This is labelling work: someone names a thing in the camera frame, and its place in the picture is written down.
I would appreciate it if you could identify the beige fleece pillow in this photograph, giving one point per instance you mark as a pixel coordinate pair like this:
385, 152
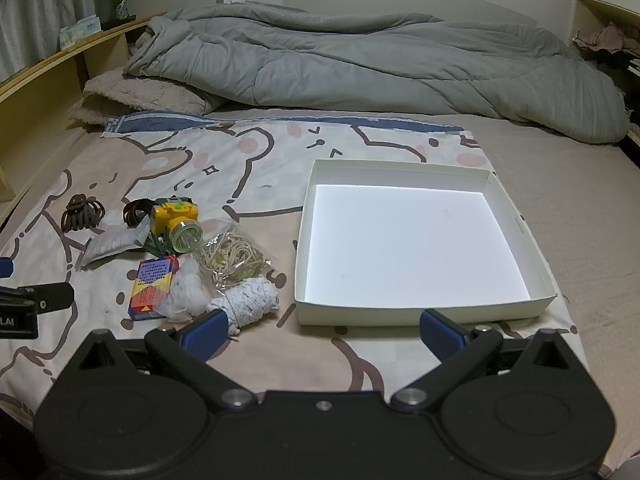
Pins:
130, 95

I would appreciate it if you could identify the yellow headlamp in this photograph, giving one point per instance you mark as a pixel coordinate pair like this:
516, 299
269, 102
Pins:
172, 217

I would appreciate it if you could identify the tissue pack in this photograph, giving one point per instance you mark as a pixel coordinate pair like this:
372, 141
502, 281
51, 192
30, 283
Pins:
80, 32

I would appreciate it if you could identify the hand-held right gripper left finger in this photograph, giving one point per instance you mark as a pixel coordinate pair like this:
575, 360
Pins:
206, 332

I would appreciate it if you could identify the brown hair claw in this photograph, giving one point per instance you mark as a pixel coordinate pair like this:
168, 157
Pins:
80, 212

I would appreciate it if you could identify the grey duvet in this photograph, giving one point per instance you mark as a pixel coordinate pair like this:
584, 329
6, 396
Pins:
350, 60

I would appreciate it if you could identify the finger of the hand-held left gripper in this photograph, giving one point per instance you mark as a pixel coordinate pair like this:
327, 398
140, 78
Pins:
5, 267
45, 296

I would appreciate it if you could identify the white cardboard box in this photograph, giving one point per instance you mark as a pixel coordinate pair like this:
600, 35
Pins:
400, 240

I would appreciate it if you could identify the white tissue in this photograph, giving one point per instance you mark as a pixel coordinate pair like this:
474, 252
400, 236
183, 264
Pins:
112, 242

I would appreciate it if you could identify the cream shelf unit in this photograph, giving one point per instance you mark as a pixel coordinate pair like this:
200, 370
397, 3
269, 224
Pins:
600, 10

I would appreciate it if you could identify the white mesh puff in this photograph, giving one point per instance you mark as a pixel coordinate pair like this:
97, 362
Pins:
187, 290

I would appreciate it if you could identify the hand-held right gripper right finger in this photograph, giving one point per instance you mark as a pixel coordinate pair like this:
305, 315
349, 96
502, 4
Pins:
441, 334

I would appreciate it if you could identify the wooden bedside shelf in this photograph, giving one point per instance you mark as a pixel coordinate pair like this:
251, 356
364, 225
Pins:
60, 60

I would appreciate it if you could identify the pink garment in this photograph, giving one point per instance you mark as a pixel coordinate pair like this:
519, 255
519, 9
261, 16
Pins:
607, 37

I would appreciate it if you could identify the white charger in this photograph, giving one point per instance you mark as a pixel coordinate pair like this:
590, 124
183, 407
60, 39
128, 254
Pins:
231, 0

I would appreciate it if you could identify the colourful card box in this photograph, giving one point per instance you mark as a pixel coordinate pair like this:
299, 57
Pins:
150, 285

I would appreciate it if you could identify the bear printed blanket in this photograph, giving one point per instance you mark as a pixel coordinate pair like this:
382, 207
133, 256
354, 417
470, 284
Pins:
250, 160

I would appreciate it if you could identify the clear bag of rubber bands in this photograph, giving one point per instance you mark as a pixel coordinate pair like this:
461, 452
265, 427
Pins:
232, 257

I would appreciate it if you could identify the green clips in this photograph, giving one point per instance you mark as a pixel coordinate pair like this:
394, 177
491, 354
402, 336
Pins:
157, 245

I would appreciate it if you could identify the grey curtain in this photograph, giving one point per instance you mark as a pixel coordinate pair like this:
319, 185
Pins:
45, 20

